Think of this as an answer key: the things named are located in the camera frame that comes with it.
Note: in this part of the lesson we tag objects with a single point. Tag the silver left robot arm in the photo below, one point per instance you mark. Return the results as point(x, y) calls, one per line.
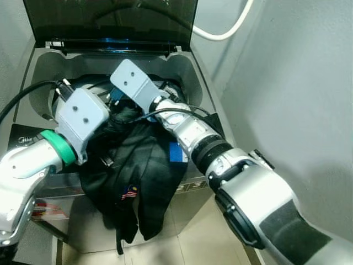
point(27, 163)

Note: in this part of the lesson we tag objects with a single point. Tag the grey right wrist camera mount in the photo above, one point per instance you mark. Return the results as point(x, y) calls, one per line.
point(132, 83)

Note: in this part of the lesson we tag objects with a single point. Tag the blue washer sticker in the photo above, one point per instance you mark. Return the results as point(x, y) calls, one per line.
point(176, 152)

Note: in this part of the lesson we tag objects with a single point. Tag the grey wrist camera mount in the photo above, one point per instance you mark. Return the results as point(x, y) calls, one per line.
point(132, 83)
point(83, 116)

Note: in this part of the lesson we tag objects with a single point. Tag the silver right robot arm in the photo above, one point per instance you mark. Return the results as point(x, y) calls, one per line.
point(259, 199)

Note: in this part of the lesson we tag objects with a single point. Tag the red white washer sticker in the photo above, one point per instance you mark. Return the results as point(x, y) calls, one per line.
point(47, 210)

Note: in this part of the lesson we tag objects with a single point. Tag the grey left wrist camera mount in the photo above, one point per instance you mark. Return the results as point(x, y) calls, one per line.
point(83, 116)

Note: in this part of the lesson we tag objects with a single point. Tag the grey top-load washing machine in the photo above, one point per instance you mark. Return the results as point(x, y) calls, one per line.
point(38, 72)

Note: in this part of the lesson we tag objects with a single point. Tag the dark transparent washer lid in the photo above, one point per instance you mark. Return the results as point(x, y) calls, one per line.
point(110, 22)

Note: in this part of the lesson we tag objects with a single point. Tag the black garment with flag patch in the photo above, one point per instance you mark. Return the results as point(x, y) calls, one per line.
point(143, 160)

